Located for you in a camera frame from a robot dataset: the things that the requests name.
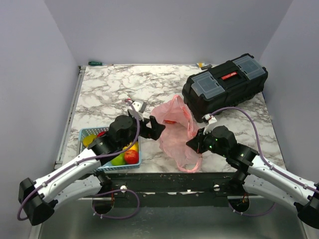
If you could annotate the yellow fake starfruit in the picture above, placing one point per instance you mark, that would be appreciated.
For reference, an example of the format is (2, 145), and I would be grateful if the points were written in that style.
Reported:
(88, 140)

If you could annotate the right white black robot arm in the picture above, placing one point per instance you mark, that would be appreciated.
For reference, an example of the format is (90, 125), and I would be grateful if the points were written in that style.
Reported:
(260, 176)

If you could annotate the black plastic toolbox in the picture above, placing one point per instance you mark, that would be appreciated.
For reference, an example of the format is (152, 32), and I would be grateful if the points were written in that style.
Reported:
(225, 85)

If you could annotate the black mounting base plate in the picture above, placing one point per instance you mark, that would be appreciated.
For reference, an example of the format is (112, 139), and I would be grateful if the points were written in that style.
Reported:
(128, 190)

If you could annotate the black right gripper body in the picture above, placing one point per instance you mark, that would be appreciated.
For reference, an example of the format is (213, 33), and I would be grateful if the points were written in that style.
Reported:
(204, 142)

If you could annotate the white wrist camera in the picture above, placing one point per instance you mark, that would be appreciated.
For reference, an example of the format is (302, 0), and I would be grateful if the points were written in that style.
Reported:
(139, 107)
(210, 121)

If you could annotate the light blue plastic basket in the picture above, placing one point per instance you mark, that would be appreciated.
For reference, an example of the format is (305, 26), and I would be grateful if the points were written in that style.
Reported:
(108, 166)

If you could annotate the yellow fake mango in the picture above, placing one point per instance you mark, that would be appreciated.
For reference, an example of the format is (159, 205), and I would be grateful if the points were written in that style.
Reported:
(135, 147)

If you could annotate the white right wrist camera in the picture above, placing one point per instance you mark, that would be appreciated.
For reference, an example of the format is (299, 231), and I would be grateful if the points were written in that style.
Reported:
(210, 121)

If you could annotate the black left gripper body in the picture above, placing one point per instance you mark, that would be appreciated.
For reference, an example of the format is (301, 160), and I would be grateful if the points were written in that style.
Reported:
(147, 132)

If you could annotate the small red orange fake fruit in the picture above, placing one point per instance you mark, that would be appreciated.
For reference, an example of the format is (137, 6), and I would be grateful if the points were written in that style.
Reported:
(169, 122)

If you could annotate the red fake apple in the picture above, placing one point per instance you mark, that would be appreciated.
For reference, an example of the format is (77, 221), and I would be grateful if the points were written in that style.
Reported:
(101, 134)

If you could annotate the yellow and black bit set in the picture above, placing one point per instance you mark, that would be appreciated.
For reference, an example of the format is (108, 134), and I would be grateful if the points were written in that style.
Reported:
(203, 66)

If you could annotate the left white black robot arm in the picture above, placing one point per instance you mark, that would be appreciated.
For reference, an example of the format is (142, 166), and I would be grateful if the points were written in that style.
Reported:
(39, 198)

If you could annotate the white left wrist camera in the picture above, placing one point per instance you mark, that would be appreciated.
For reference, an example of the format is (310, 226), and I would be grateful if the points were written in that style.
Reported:
(139, 107)

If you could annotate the pink plastic bag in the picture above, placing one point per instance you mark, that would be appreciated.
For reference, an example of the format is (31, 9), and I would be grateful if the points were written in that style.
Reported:
(173, 139)

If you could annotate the green fake fruit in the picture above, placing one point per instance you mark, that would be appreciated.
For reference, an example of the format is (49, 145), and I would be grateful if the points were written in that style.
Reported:
(118, 160)

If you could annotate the green handled screwdriver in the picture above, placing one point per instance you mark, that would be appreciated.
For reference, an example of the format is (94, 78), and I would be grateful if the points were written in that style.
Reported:
(95, 64)

